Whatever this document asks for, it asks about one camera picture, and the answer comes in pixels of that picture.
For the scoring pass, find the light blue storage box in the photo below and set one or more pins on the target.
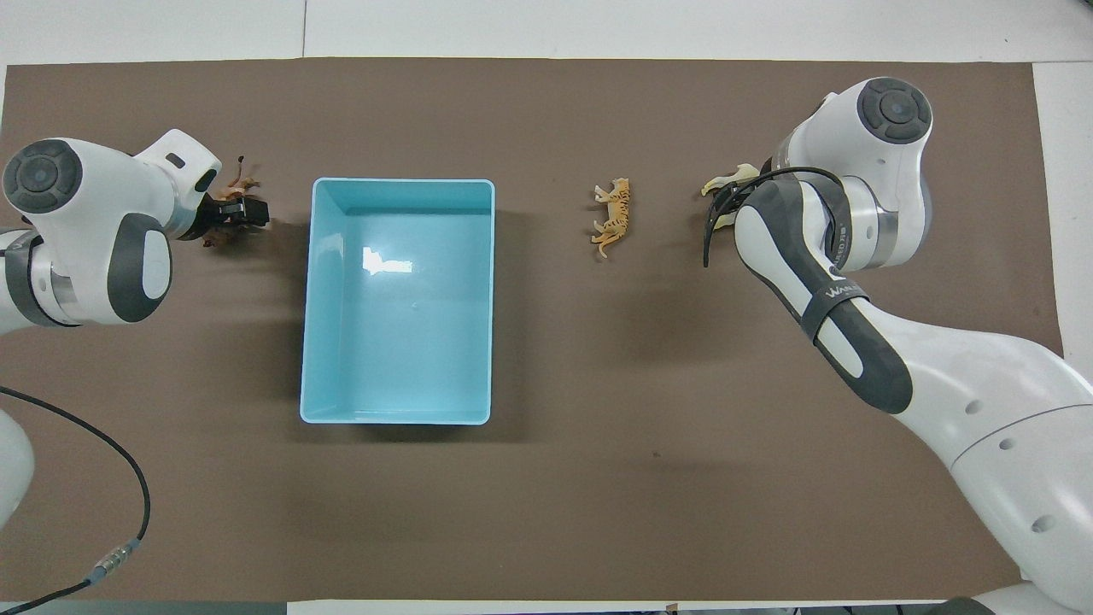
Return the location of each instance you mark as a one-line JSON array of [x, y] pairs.
[[397, 325]]

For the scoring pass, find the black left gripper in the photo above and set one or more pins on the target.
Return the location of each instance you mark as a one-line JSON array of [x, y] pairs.
[[210, 218]]

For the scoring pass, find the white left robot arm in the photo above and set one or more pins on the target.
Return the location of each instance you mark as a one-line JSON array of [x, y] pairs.
[[85, 231]]

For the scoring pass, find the cream horse toy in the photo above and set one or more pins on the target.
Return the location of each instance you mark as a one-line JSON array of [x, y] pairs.
[[733, 178]]

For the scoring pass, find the brown table mat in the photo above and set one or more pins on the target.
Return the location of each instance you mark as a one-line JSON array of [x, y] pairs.
[[598, 470]]

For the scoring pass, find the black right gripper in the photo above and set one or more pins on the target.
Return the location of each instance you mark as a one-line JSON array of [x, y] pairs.
[[727, 205]]

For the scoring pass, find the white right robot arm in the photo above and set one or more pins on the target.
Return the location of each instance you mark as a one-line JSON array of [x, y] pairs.
[[922, 376]]

